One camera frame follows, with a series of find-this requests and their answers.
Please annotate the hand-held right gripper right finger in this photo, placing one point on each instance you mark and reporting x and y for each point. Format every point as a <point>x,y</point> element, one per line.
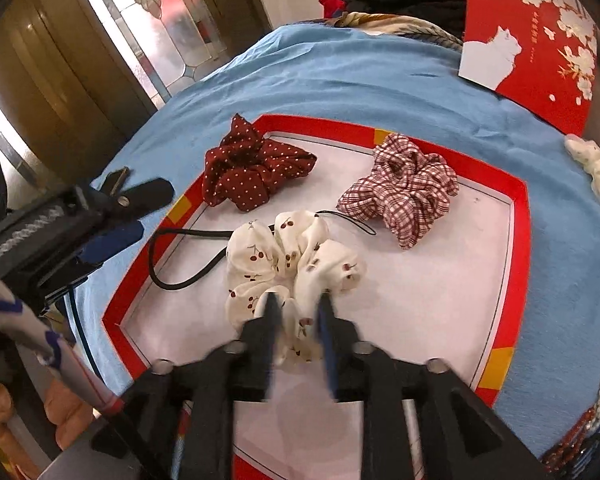
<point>327,332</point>

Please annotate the red box lid with cat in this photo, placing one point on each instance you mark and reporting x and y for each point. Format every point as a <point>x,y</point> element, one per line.
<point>530,60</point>

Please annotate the white dotted scrunchie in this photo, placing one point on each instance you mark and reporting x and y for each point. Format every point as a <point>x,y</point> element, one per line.
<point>597,165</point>

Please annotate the white patterned pole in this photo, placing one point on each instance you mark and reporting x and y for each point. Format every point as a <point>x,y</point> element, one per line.
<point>35,330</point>

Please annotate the red plaid scrunchie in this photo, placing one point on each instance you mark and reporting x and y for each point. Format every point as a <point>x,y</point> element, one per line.
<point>405,190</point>

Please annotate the red shallow cardboard box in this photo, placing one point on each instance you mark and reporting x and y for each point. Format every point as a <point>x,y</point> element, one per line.
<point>430,285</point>

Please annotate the blue blanket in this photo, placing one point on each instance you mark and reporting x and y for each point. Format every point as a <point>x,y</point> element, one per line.
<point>330,75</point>

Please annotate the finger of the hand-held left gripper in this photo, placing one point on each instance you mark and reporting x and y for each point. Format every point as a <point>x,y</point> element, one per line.
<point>115,242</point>
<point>147,195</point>

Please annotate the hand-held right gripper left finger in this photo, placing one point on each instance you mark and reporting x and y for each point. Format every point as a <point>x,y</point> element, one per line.
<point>271,322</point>

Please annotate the stained glass window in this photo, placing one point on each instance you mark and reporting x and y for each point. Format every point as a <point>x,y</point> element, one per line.
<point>155,15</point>

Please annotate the beige patterned cloth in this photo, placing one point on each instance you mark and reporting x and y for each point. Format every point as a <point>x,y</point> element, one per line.
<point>380,22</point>

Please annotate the dark red polka dot scrunchie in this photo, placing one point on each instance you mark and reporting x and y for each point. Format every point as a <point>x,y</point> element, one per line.
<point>252,170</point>

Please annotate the white cherry print scrunchie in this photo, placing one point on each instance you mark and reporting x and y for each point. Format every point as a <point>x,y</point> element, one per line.
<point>260,260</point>

